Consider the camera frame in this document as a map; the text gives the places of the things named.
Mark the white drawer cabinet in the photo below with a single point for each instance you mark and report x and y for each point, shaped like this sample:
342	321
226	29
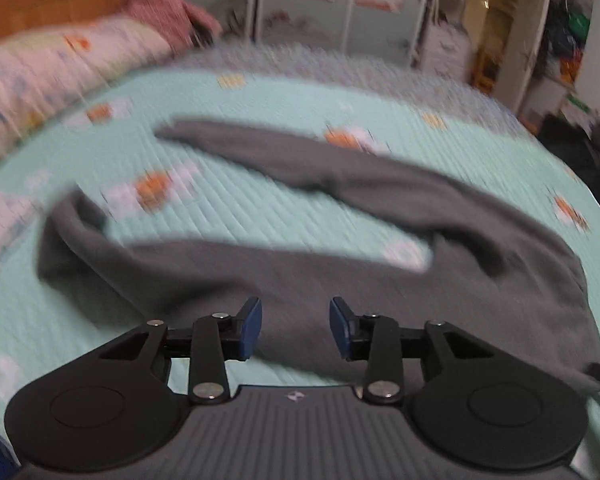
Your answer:
447	50

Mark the pink knitted garment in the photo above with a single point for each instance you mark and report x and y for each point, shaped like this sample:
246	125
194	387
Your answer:
165	10

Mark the wooden headboard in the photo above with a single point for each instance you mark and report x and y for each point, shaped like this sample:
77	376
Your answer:
45	10

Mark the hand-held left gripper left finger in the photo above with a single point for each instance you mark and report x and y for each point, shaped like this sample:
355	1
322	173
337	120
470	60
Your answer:
250	325

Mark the colourful hanging bags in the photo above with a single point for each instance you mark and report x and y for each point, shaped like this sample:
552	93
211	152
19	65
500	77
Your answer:
570	45

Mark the pink floral quilt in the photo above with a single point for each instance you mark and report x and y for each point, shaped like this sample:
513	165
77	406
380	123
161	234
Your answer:
55	75

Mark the sliding door wardrobe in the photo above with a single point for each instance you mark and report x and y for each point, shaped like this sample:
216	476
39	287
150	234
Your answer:
305	20

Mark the black bag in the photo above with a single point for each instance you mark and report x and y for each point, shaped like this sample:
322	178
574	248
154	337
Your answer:
570	150

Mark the grey knit garment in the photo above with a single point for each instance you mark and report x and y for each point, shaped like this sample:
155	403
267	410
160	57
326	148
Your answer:
380	300

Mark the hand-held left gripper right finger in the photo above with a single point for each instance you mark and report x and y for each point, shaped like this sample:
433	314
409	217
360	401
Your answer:
337	325

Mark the white door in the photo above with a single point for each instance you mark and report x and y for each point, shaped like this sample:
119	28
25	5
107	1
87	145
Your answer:
527	35

